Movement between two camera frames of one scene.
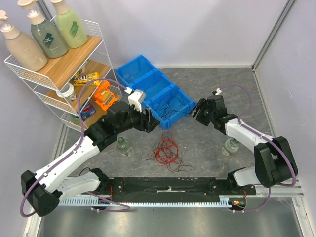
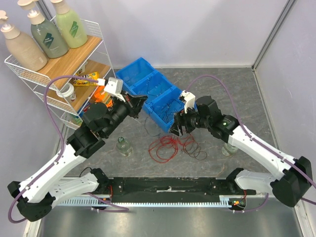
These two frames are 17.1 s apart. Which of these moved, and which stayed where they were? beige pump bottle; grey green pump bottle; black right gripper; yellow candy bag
Moved: black right gripper
Stayed: yellow candy bag; grey green pump bottle; beige pump bottle
